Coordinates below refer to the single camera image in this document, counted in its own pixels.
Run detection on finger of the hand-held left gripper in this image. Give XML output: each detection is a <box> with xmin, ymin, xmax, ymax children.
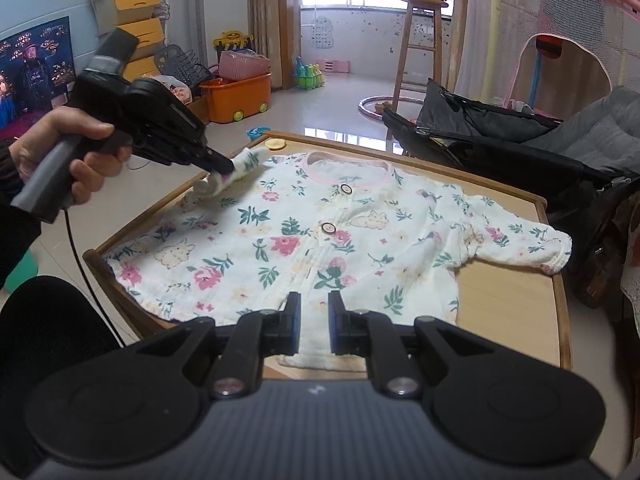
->
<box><xmin>170</xmin><ymin>159</ymin><xmax>233</xmax><ymax>177</ymax></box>
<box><xmin>185</xmin><ymin>145</ymin><xmax>236</xmax><ymax>168</ymax></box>

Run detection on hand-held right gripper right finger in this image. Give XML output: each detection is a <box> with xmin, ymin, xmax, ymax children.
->
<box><xmin>327</xmin><ymin>290</ymin><xmax>496</xmax><ymax>401</ymax></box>

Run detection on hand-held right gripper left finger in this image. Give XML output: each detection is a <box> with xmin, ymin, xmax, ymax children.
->
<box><xmin>145</xmin><ymin>290</ymin><xmax>302</xmax><ymax>401</ymax></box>

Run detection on white floral baby shirt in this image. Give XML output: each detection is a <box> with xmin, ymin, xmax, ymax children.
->
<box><xmin>102</xmin><ymin>147</ymin><xmax>572</xmax><ymax>372</ymax></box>

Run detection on person's left hand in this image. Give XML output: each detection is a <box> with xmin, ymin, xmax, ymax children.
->
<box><xmin>9</xmin><ymin>106</ymin><xmax>133</xmax><ymax>208</ymax></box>

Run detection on white printed plastic bag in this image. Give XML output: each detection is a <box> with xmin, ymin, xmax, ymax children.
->
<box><xmin>155</xmin><ymin>74</ymin><xmax>196</xmax><ymax>106</ymax></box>

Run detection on orange wheeled storage bin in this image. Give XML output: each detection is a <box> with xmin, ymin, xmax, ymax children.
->
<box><xmin>199</xmin><ymin>72</ymin><xmax>273</xmax><ymax>124</ymax></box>

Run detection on pink plastic basket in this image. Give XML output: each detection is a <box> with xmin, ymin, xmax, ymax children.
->
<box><xmin>219</xmin><ymin>50</ymin><xmax>272</xmax><ymax>82</ymax></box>

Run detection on yellow toy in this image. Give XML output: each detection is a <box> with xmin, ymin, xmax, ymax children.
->
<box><xmin>213</xmin><ymin>31</ymin><xmax>254</xmax><ymax>53</ymax></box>

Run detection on stack of yellow drawer boxes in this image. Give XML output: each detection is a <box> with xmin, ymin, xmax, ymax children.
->
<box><xmin>85</xmin><ymin>0</ymin><xmax>168</xmax><ymax>81</ymax></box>

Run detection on green toy bowling pins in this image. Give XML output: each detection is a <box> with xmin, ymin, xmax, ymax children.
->
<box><xmin>295</xmin><ymin>57</ymin><xmax>327</xmax><ymax>91</ymax></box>

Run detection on white standing air conditioner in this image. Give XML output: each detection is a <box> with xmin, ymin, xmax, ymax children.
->
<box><xmin>200</xmin><ymin>0</ymin><xmax>251</xmax><ymax>61</ymax></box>

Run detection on beige curtain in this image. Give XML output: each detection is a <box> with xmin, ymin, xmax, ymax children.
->
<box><xmin>247</xmin><ymin>0</ymin><xmax>301</xmax><ymax>93</ymax></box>

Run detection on hula hoop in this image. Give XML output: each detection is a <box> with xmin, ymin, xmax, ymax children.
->
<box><xmin>357</xmin><ymin>94</ymin><xmax>401</xmax><ymax>123</ymax></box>

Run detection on small wooden table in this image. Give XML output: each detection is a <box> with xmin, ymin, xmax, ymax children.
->
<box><xmin>82</xmin><ymin>130</ymin><xmax>573</xmax><ymax>381</ymax></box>

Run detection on tall wooden stool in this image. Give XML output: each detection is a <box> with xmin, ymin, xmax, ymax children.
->
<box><xmin>391</xmin><ymin>0</ymin><xmax>451</xmax><ymax>116</ymax></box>

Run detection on black baby stroller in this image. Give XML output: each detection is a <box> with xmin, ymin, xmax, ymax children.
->
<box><xmin>381</xmin><ymin>77</ymin><xmax>640</xmax><ymax>306</ymax></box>

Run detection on pink mesh playpen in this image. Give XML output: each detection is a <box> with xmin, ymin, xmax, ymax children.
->
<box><xmin>452</xmin><ymin>0</ymin><xmax>640</xmax><ymax>111</ymax></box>

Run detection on red toy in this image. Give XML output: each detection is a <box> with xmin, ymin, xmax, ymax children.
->
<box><xmin>535</xmin><ymin>35</ymin><xmax>566</xmax><ymax>58</ymax></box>

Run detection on black wire rack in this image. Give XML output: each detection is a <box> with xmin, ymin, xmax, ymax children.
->
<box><xmin>152</xmin><ymin>44</ymin><xmax>216</xmax><ymax>92</ymax></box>

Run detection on wall poster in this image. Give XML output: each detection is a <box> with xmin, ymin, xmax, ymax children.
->
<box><xmin>0</xmin><ymin>16</ymin><xmax>76</xmax><ymax>131</ymax></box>

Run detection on white wall chart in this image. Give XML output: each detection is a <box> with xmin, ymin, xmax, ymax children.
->
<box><xmin>315</xmin><ymin>17</ymin><xmax>336</xmax><ymax>51</ymax></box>

